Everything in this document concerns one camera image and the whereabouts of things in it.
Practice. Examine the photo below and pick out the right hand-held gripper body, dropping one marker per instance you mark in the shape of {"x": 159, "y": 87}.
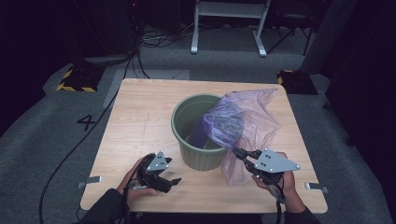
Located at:
{"x": 274, "y": 163}

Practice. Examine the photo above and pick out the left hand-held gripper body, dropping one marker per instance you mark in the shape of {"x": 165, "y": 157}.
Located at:
{"x": 154, "y": 177}

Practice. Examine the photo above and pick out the purple plastic trash bag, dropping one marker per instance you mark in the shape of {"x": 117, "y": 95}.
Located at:
{"x": 255, "y": 124}

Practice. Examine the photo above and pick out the green ribbed trash bin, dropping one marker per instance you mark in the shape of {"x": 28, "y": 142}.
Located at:
{"x": 199, "y": 160}

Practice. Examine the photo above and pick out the person's left hand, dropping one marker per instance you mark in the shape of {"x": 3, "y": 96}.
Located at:
{"x": 130, "y": 186}

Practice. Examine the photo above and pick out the person's right hand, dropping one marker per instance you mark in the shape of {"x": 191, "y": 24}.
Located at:
{"x": 289, "y": 193}

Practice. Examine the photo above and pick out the black yellow striped floor plate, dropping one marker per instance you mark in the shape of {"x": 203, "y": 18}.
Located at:
{"x": 297, "y": 82}
{"x": 82, "y": 79}

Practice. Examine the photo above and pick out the grey curtain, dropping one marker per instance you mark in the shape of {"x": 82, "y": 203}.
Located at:
{"x": 327, "y": 37}

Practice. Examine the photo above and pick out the black tripod stand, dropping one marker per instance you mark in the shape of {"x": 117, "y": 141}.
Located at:
{"x": 292, "y": 18}

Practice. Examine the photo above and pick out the white metal stand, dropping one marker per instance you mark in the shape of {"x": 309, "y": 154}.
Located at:
{"x": 230, "y": 9}

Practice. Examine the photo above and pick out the black equipment cabinet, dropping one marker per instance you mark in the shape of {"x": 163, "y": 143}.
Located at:
{"x": 109, "y": 28}

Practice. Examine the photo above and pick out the metal table bracket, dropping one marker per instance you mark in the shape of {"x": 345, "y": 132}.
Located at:
{"x": 91, "y": 180}
{"x": 317, "y": 187}

